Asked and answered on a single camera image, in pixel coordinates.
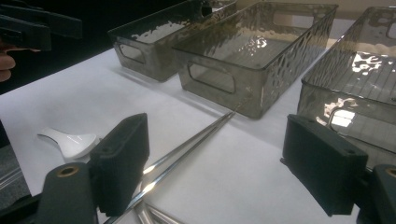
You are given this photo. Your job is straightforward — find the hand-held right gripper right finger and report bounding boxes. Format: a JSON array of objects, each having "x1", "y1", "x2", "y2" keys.
[{"x1": 279, "y1": 113, "x2": 369, "y2": 217}]

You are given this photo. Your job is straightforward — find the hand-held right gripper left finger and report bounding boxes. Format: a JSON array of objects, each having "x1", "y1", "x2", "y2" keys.
[{"x1": 89, "y1": 112, "x2": 150, "y2": 217}]

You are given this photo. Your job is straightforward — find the white plastic spoon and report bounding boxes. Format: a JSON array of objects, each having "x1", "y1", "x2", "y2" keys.
[{"x1": 36, "y1": 127, "x2": 101, "y2": 163}]

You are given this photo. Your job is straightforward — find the metal forks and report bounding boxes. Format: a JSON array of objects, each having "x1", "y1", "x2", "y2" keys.
[{"x1": 103, "y1": 112, "x2": 236, "y2": 224}]

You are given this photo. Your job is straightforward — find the smoky transparent plastic bin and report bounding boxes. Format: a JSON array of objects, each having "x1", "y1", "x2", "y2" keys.
[
  {"x1": 106, "y1": 0, "x2": 239, "y2": 83},
  {"x1": 172, "y1": 2, "x2": 339, "y2": 120},
  {"x1": 296, "y1": 6, "x2": 396, "y2": 171}
]

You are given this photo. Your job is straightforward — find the metal chopstick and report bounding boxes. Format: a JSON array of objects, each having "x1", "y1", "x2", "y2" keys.
[{"x1": 136, "y1": 110, "x2": 236, "y2": 194}]

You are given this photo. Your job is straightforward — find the aluminium floor rail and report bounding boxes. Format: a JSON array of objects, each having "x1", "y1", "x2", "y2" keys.
[{"x1": 0, "y1": 166, "x2": 26, "y2": 192}]

